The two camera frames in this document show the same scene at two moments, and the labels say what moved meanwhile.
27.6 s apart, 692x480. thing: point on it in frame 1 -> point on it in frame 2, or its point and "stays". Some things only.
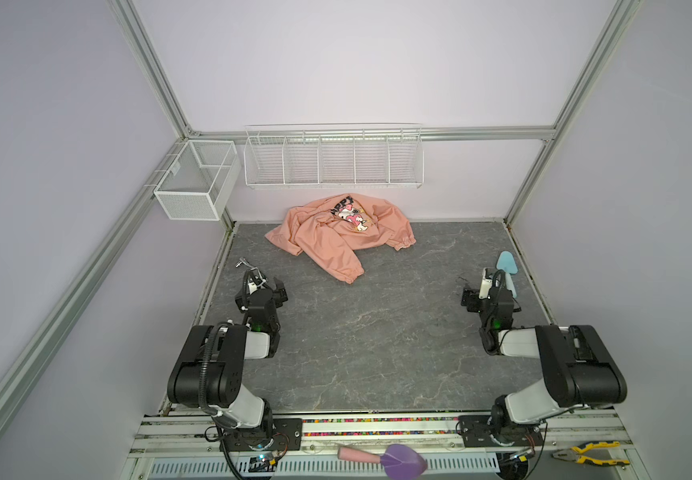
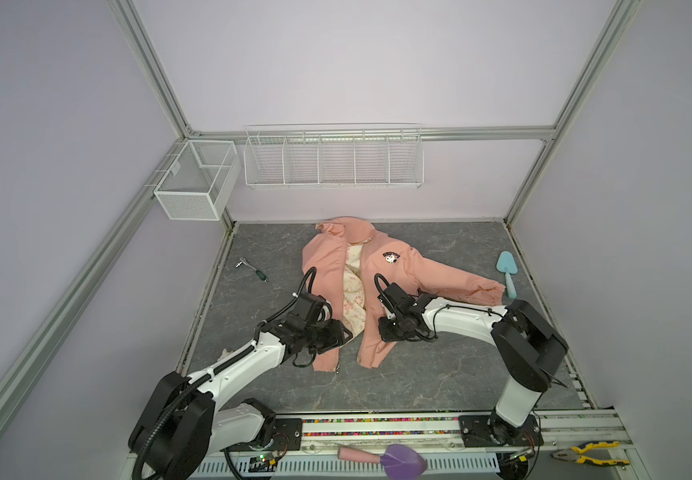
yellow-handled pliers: (573, 454) stays
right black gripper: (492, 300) -> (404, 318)
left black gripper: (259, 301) -> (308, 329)
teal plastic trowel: (506, 263) stays
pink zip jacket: (333, 230) -> (347, 255)
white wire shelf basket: (334, 155) stays
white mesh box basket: (203, 183) stays
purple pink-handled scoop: (398, 461) stays
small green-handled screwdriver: (243, 260) stays
